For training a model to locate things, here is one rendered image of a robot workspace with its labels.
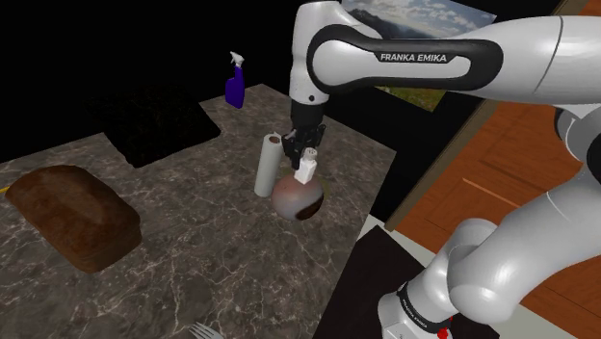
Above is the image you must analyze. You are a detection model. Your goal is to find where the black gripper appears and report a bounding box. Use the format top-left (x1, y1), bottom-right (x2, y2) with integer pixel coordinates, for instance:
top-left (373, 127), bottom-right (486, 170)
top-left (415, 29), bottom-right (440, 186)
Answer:
top-left (281, 100), bottom-right (327, 170)

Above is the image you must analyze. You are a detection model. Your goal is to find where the white shaker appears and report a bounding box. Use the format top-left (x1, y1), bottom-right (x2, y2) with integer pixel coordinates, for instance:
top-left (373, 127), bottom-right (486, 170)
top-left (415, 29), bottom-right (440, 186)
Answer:
top-left (293, 146), bottom-right (320, 185)

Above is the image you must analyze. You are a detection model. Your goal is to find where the white paper towel roll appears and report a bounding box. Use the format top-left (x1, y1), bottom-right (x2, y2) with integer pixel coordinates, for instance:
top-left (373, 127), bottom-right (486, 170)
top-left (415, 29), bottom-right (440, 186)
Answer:
top-left (253, 132), bottom-right (285, 198)

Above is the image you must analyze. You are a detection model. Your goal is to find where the brown round vase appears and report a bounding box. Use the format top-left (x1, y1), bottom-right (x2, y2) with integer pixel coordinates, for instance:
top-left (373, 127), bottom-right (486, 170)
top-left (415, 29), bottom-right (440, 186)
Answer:
top-left (271, 173), bottom-right (327, 222)

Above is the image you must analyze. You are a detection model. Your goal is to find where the blue spray bottle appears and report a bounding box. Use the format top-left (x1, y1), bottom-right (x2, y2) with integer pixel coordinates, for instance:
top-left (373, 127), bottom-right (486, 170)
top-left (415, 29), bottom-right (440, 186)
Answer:
top-left (223, 50), bottom-right (247, 111)

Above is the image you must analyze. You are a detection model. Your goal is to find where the black robot stand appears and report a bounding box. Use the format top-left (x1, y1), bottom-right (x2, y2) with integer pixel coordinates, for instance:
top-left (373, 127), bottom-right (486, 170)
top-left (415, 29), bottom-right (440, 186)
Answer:
top-left (311, 224), bottom-right (502, 339)

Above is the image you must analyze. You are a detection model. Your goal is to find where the silver fork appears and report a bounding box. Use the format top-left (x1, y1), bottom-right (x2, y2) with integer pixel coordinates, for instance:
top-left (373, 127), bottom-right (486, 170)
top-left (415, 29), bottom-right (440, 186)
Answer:
top-left (188, 321), bottom-right (225, 339)

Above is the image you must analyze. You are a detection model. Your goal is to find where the brown bread loaf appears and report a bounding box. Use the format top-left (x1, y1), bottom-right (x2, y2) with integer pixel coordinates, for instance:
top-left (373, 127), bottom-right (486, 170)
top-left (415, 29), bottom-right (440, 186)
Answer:
top-left (4, 164), bottom-right (144, 274)

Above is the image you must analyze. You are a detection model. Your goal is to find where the landscape wall picture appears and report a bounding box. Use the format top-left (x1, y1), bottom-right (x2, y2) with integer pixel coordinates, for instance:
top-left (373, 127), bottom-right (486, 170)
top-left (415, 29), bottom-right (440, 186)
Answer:
top-left (340, 0), bottom-right (498, 114)

